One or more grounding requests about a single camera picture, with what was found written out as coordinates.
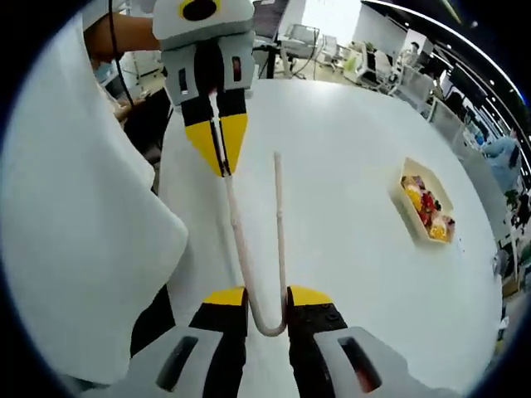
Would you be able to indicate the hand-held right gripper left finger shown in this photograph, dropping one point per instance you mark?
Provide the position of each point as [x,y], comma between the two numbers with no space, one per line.
[215,319]

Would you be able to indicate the white office chair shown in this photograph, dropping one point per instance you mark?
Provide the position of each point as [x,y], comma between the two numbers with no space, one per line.
[373,62]

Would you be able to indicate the pink food tongs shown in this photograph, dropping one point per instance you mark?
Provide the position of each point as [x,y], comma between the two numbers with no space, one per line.
[282,248]

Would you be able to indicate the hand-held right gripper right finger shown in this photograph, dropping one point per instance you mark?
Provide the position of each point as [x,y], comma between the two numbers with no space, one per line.
[315,323]

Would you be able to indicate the desktop monitor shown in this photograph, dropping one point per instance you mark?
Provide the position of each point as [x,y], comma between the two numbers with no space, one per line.
[269,20]

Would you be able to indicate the beige hexagonal container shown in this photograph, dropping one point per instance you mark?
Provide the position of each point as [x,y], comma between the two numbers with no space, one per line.
[398,195]

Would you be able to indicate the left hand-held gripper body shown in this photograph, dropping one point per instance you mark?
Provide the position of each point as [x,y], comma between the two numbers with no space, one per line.
[207,29]

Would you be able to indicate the person's white shirt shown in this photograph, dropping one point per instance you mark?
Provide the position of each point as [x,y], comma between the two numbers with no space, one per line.
[83,207]

